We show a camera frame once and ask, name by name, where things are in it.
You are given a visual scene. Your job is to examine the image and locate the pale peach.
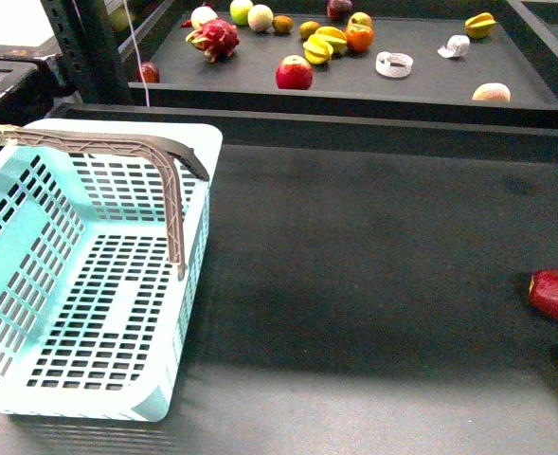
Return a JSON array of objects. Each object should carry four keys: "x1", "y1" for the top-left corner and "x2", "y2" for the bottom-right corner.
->
[{"x1": 472, "y1": 82, "x2": 511, "y2": 102}]

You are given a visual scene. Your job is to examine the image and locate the yellow star fruit front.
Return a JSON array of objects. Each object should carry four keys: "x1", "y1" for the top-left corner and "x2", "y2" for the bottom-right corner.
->
[{"x1": 303, "y1": 34, "x2": 333, "y2": 65}]

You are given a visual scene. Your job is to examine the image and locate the brown kiwi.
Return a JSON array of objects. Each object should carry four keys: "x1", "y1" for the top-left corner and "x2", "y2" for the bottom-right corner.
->
[
  {"x1": 299, "y1": 20, "x2": 320, "y2": 41},
  {"x1": 272, "y1": 15, "x2": 294, "y2": 35}
]

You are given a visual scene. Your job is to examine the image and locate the dark purple fruit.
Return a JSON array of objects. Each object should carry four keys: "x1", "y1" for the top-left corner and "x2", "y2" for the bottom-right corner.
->
[{"x1": 326, "y1": 0, "x2": 353, "y2": 21}]

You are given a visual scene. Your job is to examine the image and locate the black fruit tray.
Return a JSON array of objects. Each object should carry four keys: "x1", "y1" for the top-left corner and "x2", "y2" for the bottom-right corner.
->
[{"x1": 130, "y1": 1, "x2": 558, "y2": 129}]

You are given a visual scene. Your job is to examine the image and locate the yellow star fruit behind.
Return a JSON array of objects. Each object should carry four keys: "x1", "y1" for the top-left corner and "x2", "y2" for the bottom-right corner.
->
[{"x1": 314, "y1": 26, "x2": 347, "y2": 54}]

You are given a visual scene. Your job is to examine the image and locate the pink dragon fruit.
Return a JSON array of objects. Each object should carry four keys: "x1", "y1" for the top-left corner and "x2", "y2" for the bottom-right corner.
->
[{"x1": 186, "y1": 18, "x2": 240, "y2": 64}]

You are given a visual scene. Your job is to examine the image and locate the red yellow apple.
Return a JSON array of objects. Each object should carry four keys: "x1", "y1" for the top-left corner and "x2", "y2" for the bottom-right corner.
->
[{"x1": 275, "y1": 55, "x2": 314, "y2": 90}]

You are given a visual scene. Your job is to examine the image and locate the white pink round fruit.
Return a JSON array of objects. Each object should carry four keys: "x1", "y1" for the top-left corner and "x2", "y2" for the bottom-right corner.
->
[{"x1": 181, "y1": 6, "x2": 218, "y2": 29}]

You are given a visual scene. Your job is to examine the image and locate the white cable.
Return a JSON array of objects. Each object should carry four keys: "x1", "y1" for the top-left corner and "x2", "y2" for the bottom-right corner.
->
[{"x1": 121, "y1": 0, "x2": 153, "y2": 108}]

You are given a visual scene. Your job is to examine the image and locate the yellow star fruit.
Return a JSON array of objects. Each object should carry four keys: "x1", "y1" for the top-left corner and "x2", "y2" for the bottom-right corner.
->
[
  {"x1": 314, "y1": 26, "x2": 347, "y2": 54},
  {"x1": 303, "y1": 34, "x2": 333, "y2": 65},
  {"x1": 464, "y1": 12, "x2": 497, "y2": 40}
]

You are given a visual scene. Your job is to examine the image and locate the green apple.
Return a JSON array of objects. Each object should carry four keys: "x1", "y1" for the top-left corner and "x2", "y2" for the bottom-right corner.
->
[{"x1": 229, "y1": 0, "x2": 254, "y2": 27}]

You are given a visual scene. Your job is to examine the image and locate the yellow star fruit right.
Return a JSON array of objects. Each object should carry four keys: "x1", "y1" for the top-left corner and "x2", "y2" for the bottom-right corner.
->
[{"x1": 464, "y1": 12, "x2": 497, "y2": 40}]

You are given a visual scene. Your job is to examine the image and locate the small dark red fruit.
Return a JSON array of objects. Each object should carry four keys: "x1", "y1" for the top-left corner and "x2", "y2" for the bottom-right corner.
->
[{"x1": 137, "y1": 62, "x2": 160, "y2": 83}]

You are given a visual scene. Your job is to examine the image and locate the black metal post left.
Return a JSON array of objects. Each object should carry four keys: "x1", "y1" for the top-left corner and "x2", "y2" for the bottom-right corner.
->
[{"x1": 41, "y1": 0, "x2": 133, "y2": 105}]

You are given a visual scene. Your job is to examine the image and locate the light blue plastic basket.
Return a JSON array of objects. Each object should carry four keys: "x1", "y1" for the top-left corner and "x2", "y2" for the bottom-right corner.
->
[{"x1": 0, "y1": 118, "x2": 223, "y2": 422}]

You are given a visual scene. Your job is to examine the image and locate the white tape ring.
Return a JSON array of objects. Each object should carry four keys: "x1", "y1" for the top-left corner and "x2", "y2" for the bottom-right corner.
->
[{"x1": 375, "y1": 50, "x2": 414, "y2": 80}]

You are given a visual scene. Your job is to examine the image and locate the red yellow small fruit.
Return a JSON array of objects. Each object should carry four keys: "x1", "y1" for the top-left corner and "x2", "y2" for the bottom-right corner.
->
[{"x1": 348, "y1": 11, "x2": 373, "y2": 27}]

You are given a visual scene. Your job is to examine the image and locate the pale round melon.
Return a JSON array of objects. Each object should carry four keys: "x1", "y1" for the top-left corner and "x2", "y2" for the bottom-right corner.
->
[{"x1": 247, "y1": 4, "x2": 274, "y2": 32}]

